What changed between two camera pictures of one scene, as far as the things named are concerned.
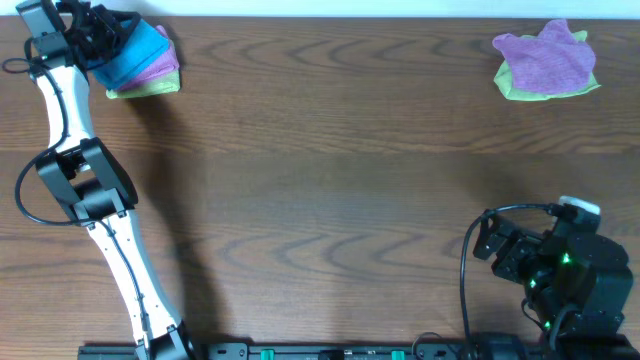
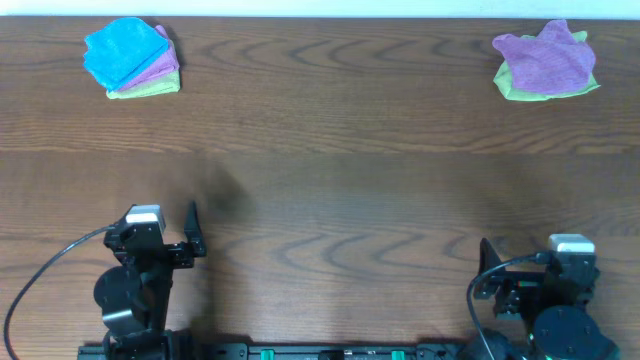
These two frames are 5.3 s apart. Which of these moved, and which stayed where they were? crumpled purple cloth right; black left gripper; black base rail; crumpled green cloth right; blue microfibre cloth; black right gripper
Moved: black left gripper; black right gripper
Stayed: crumpled purple cloth right; blue microfibre cloth; crumpled green cloth right; black base rail
